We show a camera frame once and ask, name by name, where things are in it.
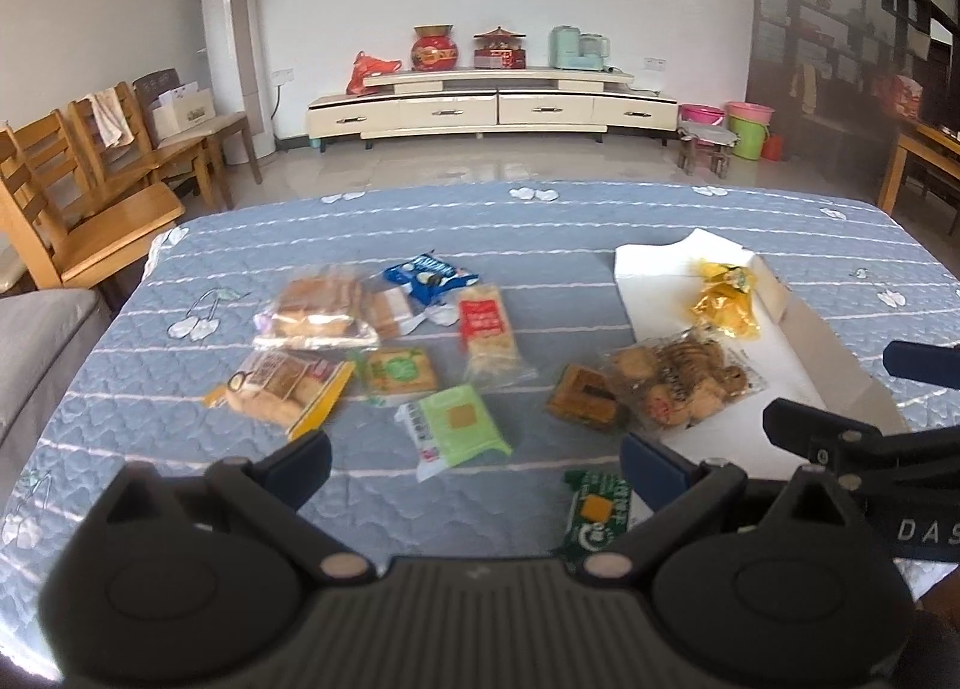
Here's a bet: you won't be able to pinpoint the red gift box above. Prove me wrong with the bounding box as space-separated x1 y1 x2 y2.
472 25 527 70

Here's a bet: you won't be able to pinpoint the blue cookie packet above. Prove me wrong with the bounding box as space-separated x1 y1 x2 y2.
382 254 481 307

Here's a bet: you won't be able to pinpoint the wooden side table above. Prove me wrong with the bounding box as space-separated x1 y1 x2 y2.
876 119 960 236

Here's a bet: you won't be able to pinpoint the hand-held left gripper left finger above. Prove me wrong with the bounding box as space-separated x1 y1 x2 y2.
94 430 377 583

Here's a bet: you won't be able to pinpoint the red plastic bag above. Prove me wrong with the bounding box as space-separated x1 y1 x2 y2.
346 50 402 96

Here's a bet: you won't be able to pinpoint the dark paper bag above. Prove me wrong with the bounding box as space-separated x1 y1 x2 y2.
133 68 183 106

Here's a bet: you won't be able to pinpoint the cream TV cabinet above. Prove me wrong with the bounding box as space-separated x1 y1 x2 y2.
306 68 682 151

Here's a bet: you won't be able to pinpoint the grey sofa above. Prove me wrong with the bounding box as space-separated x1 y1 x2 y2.
0 287 107 469

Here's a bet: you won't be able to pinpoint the white paper box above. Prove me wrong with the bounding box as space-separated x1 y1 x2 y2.
152 81 218 139

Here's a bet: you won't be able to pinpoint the white tower air conditioner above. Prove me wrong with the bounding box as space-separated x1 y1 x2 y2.
197 0 277 165

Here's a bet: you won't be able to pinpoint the light green snack packet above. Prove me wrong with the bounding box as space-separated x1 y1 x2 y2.
395 384 516 484

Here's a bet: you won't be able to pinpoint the yellow-edged bread bag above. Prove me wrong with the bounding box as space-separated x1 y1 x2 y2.
202 350 356 441

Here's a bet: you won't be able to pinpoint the green bucket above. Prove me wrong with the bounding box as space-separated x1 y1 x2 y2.
729 117 770 161

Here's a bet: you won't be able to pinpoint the cardboard box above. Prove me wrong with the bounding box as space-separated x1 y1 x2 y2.
613 227 910 491

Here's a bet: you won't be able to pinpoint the clear sliced toast bag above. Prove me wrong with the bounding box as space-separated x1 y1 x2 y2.
253 267 381 352

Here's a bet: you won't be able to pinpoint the yellow hanging cloth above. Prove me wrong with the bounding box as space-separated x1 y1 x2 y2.
791 62 818 116

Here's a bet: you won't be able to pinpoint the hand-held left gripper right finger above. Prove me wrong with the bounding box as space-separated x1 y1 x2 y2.
583 432 867 580

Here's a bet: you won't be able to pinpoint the blue quilted blanket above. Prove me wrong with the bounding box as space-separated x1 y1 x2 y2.
0 180 960 660

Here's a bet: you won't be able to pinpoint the mint green kitchen appliance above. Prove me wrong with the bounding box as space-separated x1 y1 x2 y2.
549 25 612 71

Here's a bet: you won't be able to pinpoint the small toast packet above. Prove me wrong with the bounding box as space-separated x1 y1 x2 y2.
364 287 419 341

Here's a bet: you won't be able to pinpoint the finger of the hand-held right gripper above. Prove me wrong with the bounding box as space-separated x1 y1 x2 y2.
883 340 960 390
763 398 890 492

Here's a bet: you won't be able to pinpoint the white towel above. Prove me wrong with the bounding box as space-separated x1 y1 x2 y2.
82 87 136 150

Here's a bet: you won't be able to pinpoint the brown cake packet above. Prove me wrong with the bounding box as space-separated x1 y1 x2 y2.
545 363 629 433

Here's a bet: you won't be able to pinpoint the person's right forearm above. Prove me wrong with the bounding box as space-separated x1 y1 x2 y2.
911 567 960 630

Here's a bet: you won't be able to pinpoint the dark green snack packet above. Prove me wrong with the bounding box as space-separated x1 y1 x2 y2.
551 468 637 576

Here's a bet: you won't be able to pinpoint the dark wooden display shelf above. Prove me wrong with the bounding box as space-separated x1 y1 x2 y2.
746 0 960 206

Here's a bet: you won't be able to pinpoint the green label biscuit packet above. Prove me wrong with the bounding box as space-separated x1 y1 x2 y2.
349 346 441 405

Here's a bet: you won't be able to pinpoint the clear mixed cookie bag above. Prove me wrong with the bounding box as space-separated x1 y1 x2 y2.
602 330 767 430

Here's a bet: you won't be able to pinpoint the red label rice cracker packet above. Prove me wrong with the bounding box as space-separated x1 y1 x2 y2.
456 286 537 386

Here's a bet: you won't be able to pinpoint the red round jar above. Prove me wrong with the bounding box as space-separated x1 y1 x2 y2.
411 23 460 72

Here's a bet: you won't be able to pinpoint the red snack packages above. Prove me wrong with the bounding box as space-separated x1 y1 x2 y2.
892 74 925 116

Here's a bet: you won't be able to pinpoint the yellow snack bag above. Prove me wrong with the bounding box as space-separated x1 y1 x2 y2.
688 260 762 340

